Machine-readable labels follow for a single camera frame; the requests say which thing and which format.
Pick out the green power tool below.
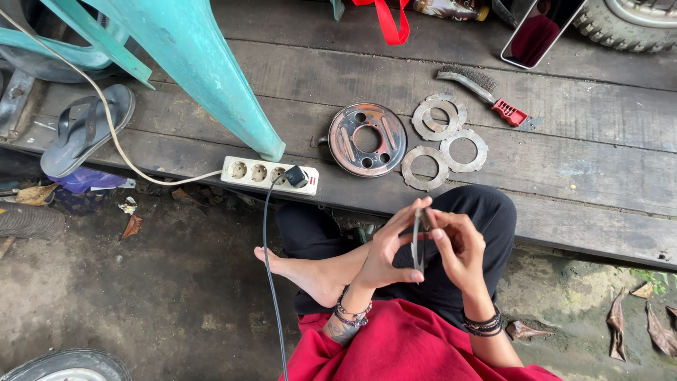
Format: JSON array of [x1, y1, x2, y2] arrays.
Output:
[[349, 222, 376, 244]]

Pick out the person's right hand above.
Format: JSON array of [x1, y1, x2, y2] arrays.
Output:
[[425, 208, 495, 312]]

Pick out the red strap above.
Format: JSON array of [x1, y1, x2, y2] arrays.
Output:
[[352, 0, 411, 46]]

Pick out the white power cable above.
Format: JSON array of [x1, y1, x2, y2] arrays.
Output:
[[0, 8, 223, 187]]

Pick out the flat metal clutch plate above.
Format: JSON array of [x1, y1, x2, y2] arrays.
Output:
[[425, 93, 469, 133], [401, 145, 450, 192], [439, 128, 489, 174], [411, 99, 460, 141]]

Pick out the grey metal bracket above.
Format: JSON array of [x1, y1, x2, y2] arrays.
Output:
[[0, 69, 35, 139]]

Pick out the small green plant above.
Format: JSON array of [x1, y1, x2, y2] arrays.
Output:
[[629, 267, 677, 296]]

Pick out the white-edged smartphone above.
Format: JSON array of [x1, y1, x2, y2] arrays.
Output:
[[500, 0, 588, 70]]

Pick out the person's red shirt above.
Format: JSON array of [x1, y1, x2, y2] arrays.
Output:
[[279, 299, 561, 381]]

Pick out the dark round basin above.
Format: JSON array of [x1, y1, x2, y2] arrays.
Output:
[[0, 0, 128, 84]]

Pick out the person's left hand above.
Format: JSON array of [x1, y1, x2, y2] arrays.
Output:
[[349, 197, 433, 305]]

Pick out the rusty round pressure plate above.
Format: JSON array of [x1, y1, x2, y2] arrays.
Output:
[[317, 102, 408, 178]]

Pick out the grey flip-flop sandal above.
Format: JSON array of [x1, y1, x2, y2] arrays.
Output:
[[41, 84, 136, 179]]

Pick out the teal plastic chair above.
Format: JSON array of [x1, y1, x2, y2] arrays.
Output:
[[0, 0, 286, 162]]

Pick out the red-handled wire brush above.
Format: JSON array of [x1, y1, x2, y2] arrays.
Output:
[[436, 65, 530, 128]]

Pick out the beaded left wrist bracelets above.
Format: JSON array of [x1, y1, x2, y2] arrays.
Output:
[[333, 286, 373, 328]]

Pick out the brown bottle with yellow cap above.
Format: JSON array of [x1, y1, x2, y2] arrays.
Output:
[[413, 0, 490, 22]]

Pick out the white power strip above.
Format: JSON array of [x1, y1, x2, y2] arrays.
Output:
[[220, 156, 319, 196]]

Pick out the person's black trousers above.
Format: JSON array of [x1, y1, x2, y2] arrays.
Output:
[[275, 185, 518, 329]]

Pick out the person's bare foot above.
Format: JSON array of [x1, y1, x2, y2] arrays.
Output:
[[254, 246, 371, 308]]

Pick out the ribbed worn tyre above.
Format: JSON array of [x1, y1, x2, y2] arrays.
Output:
[[0, 201, 66, 241]]

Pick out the black right wrist bracelets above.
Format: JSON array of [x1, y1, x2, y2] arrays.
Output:
[[462, 306, 504, 338]]

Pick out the smooth tyre with grey rim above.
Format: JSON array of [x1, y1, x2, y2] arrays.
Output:
[[0, 347, 132, 381]]

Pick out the purple plastic bag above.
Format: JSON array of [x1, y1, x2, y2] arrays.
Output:
[[48, 167, 135, 194]]

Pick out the thin metal clutch ring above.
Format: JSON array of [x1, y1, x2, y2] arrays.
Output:
[[410, 207, 427, 285]]

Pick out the knobby tyre with rim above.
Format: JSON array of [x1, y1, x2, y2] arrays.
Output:
[[573, 0, 677, 54]]

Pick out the black power cable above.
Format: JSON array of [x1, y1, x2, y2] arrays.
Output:
[[263, 175, 290, 381]]

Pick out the black plug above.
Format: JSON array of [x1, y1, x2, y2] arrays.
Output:
[[285, 165, 310, 189]]

